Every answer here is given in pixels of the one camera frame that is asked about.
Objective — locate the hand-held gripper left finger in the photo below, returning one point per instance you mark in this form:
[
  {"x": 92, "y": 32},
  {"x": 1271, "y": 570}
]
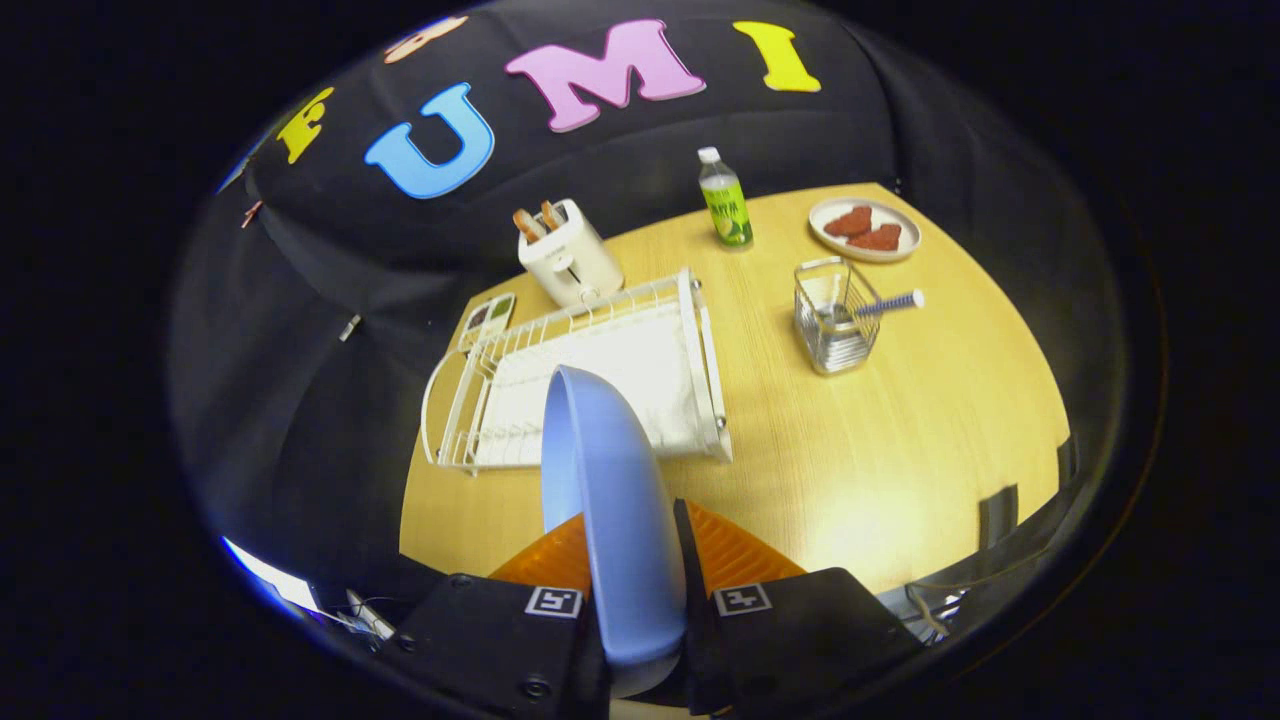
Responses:
[{"x": 480, "y": 640}]

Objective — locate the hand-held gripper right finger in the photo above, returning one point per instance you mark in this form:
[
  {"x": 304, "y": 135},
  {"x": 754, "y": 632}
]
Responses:
[{"x": 688, "y": 560}]

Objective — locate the blue plate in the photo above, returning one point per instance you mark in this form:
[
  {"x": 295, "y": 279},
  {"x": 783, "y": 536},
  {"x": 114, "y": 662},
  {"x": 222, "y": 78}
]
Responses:
[{"x": 620, "y": 520}]

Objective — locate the small white oval dish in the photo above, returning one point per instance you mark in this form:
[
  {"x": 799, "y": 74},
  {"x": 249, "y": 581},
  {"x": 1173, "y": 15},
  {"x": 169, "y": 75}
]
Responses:
[{"x": 905, "y": 240}]

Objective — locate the divided snack tray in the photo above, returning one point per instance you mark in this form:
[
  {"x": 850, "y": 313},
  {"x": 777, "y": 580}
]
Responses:
[{"x": 487, "y": 320}]

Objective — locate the white toaster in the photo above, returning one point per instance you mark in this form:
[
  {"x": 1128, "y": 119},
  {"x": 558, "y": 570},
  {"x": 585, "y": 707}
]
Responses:
[{"x": 575, "y": 260}]

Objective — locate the white cloth clip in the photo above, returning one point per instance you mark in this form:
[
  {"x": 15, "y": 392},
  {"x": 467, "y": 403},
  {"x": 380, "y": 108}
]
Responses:
[{"x": 349, "y": 327}]

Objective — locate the green drink bottle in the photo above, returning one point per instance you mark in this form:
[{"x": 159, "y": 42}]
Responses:
[{"x": 728, "y": 205}]

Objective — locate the toast slice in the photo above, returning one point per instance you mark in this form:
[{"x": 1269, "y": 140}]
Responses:
[
  {"x": 528, "y": 224},
  {"x": 552, "y": 214}
]

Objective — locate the red food piece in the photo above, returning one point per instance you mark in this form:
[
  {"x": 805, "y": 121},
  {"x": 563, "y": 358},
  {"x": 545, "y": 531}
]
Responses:
[
  {"x": 878, "y": 238},
  {"x": 850, "y": 221}
]

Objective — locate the black backdrop cloth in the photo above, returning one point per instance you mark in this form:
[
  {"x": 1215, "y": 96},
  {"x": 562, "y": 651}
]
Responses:
[{"x": 600, "y": 160}]

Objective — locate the red cloth clip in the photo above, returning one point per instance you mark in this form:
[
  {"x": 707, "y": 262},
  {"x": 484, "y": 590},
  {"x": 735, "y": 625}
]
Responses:
[{"x": 250, "y": 213}]

